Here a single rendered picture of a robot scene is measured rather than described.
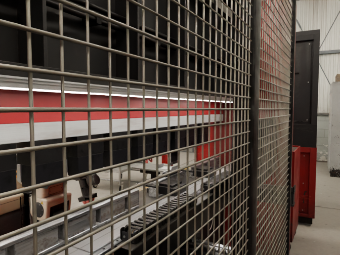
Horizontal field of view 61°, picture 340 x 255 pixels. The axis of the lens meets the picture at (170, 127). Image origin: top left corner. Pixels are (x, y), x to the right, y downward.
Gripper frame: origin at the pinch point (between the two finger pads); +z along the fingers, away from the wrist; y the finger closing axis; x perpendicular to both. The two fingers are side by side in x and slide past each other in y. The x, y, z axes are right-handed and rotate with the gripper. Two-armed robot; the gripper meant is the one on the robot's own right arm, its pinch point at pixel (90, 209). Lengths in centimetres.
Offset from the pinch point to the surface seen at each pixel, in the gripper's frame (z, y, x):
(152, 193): -1.2, 39.4, 6.6
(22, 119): -49, 38, -76
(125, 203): -4.1, 35.0, -19.0
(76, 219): -9, 31, -53
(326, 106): -1, 273, 683
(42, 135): -43, 38, -68
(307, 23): -223, 284, 689
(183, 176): -2, 51, 40
